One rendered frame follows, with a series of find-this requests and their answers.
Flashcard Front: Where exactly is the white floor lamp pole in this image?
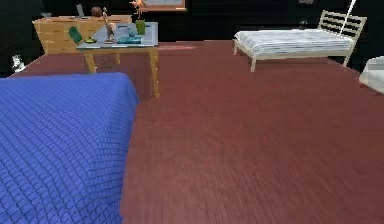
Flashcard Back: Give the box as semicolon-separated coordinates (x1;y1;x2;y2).
339;0;357;35

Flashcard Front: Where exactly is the teal book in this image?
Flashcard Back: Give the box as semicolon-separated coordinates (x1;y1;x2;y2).
116;35;143;46

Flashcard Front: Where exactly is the orange house plant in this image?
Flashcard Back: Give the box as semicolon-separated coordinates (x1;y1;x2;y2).
129;0;148;21

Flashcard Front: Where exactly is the grey-topped wooden table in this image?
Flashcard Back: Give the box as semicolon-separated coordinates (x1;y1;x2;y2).
75;21;161;99

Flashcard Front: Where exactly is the blue quilted bed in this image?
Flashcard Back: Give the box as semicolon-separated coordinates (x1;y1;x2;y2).
0;71;140;224

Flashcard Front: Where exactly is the green desk lamp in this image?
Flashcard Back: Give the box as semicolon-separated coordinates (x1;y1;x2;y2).
68;26;98;45

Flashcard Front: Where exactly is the small white object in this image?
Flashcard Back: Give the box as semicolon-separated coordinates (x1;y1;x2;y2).
11;54;27;74

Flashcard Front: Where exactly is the white slatted bed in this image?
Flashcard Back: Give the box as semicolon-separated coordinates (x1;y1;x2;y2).
233;9;368;73

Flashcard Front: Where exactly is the white armchair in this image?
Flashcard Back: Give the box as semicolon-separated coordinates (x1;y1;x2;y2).
358;55;384;95

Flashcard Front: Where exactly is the wooden framed picture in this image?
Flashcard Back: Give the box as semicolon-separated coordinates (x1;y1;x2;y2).
141;0;188;13

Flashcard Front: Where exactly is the light wooden chest of drawers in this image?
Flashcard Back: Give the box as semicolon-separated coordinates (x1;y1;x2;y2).
32;14;133;56

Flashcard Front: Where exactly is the brown wooden figurine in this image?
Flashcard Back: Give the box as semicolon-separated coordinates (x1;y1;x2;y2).
101;7;117;45

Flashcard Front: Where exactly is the green plant pot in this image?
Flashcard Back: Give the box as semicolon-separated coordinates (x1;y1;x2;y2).
134;19;147;36

